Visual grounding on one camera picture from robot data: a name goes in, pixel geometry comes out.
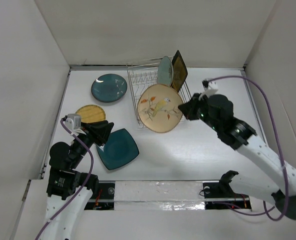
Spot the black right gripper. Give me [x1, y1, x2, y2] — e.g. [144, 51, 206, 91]
[179, 92, 221, 133]

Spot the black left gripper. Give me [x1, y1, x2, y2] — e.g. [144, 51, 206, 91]
[70, 119, 113, 168]

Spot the square dark teal plate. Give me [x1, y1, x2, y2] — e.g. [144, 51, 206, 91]
[96, 128, 139, 171]

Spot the round woven bamboo plate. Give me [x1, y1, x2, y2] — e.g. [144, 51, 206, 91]
[76, 104, 106, 124]

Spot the cream bird painted plate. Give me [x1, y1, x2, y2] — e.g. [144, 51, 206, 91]
[137, 84, 183, 134]

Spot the square black yellow plate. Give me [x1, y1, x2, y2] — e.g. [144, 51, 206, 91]
[171, 50, 188, 92]

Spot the light green flower plate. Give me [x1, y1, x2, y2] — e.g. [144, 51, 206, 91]
[157, 56, 174, 86]

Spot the round teal blossom plate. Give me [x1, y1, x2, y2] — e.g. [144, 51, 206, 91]
[91, 73, 128, 103]

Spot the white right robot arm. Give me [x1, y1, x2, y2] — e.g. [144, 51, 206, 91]
[178, 93, 296, 220]

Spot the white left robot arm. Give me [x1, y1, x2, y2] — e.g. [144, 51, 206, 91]
[36, 116, 114, 240]

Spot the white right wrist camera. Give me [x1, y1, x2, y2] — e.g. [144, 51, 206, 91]
[198, 78, 218, 101]

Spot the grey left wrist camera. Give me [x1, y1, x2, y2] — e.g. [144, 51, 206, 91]
[64, 113, 85, 134]

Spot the metal wire dish rack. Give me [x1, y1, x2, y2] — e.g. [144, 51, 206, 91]
[127, 57, 191, 129]

